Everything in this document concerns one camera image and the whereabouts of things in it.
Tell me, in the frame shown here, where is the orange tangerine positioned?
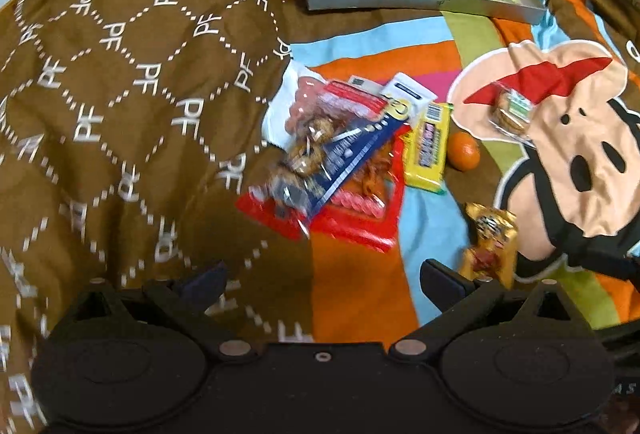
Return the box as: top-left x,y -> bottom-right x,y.
446,131 -> 481,172

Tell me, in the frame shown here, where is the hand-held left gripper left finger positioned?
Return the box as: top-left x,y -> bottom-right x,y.
65,261 -> 258,361

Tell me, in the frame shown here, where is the brown patterned blanket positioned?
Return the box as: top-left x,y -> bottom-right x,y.
0,0 -> 321,434

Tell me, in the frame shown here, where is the blue snack packet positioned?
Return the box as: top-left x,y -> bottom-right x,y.
270,114 -> 412,239

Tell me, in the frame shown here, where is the colourful cartoon printed blanket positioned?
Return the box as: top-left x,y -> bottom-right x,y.
270,0 -> 640,350

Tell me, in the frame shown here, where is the yellow snack packet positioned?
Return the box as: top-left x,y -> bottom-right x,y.
402,102 -> 453,195

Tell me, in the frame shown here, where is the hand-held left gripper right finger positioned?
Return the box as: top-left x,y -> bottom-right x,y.
390,259 -> 581,362

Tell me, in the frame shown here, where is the white snack packet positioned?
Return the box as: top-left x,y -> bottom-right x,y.
380,74 -> 433,125

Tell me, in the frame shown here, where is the round cookie packet green label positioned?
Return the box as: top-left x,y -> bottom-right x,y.
487,84 -> 533,139

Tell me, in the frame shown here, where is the gold candy packet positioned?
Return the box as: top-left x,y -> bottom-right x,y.
459,203 -> 518,289

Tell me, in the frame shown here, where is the red twisted snack packet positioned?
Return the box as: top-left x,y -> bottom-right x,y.
235,134 -> 407,255

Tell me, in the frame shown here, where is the white pink sausage packet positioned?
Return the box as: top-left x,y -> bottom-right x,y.
265,64 -> 328,149

